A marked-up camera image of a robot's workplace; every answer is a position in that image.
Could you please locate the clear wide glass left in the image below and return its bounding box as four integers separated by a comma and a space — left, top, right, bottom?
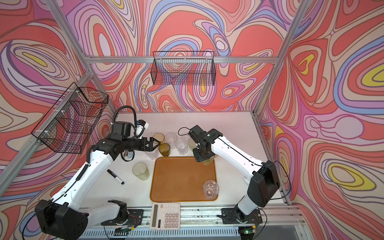
145, 149, 159, 160

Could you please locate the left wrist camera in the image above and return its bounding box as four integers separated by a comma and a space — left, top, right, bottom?
135, 120, 149, 137

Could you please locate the black wire basket back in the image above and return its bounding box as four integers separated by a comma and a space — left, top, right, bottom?
151, 50, 217, 86

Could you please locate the black wire basket left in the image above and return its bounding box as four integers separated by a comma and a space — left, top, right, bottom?
31, 83, 109, 154

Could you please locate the pale yellow frosted cup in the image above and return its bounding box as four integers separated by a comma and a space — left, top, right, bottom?
132, 162, 150, 181

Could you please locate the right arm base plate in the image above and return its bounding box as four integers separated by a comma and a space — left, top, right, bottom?
217, 208, 263, 226

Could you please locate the pale green textured cup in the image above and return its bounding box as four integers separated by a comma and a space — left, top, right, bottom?
188, 139, 197, 151

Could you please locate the small clear glass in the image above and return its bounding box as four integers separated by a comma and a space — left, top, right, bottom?
181, 134, 190, 142

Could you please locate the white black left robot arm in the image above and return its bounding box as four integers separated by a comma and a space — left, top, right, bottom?
35, 106, 161, 240

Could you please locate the white desk calculator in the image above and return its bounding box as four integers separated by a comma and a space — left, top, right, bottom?
149, 203, 181, 231

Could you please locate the orange plastic tray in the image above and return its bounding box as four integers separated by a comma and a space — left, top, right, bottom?
150, 157, 217, 202

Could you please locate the black marker pen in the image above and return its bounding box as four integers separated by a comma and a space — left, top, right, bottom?
107, 169, 125, 185

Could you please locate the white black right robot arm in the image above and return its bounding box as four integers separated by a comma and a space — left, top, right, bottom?
188, 125, 280, 223

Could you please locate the olive textured cup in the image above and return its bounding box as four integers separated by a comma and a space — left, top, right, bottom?
159, 143, 171, 157

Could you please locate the yellow amber glass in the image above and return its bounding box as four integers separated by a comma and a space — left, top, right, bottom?
153, 133, 165, 143

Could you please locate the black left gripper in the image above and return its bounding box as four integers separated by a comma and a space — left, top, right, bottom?
121, 136, 161, 152

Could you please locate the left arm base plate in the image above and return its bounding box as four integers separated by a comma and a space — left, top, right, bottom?
101, 209, 144, 227

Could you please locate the green ribbed glass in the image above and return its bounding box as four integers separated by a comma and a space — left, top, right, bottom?
202, 156, 215, 166

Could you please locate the clear glass back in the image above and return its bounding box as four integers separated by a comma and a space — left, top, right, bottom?
165, 133, 178, 149

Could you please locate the black wire basket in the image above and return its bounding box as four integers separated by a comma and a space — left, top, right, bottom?
31, 83, 109, 154
151, 50, 217, 86

